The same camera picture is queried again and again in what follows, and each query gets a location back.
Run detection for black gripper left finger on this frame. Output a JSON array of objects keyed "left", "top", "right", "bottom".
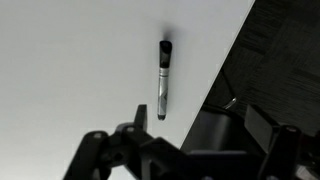
[{"left": 63, "top": 104, "right": 188, "bottom": 180}]

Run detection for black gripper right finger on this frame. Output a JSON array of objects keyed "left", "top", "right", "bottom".
[{"left": 244, "top": 104, "right": 304, "bottom": 180}]

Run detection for black and silver marker pen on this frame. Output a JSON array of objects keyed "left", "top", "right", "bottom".
[{"left": 156, "top": 40, "right": 174, "bottom": 122}]

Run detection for black plastic chair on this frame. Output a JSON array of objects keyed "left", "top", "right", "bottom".
[{"left": 180, "top": 96, "right": 268, "bottom": 158}]

